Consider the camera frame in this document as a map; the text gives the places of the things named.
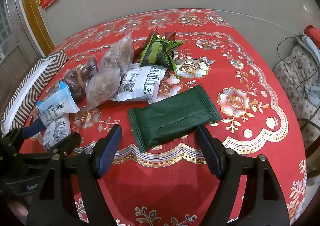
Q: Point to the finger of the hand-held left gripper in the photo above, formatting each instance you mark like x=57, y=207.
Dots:
x=32, y=130
x=67, y=140

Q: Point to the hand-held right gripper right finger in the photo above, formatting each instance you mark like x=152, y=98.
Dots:
x=208, y=146

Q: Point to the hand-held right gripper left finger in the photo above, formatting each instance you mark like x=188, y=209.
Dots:
x=110, y=146

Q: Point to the white wave-print packet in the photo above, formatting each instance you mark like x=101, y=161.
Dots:
x=56, y=131

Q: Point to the blue white packet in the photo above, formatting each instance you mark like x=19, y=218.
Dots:
x=57, y=108

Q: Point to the dark green packet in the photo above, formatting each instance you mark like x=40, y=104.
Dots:
x=170, y=121

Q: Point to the clear bag of red dates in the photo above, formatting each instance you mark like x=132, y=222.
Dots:
x=72, y=78

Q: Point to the white barcode packet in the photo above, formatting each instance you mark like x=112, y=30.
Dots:
x=140, y=81

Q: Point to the chevron striped box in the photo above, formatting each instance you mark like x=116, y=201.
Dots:
x=53, y=61

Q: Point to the red-brown foil packet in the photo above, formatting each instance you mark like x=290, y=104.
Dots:
x=167, y=35

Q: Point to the red floral tablecloth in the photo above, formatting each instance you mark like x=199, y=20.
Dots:
x=175, y=191

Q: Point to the bright green peanut packet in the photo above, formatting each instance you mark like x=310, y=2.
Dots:
x=155, y=51

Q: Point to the glass block window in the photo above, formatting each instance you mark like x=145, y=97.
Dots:
x=6, y=16

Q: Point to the floral cushioned chair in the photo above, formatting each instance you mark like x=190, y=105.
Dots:
x=295, y=66

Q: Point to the grey-blue garment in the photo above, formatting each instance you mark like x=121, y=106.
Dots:
x=307, y=43

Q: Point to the red cloth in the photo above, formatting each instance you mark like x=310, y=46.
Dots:
x=313, y=33

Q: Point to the wooden door frame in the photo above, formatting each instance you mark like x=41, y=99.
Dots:
x=37, y=23

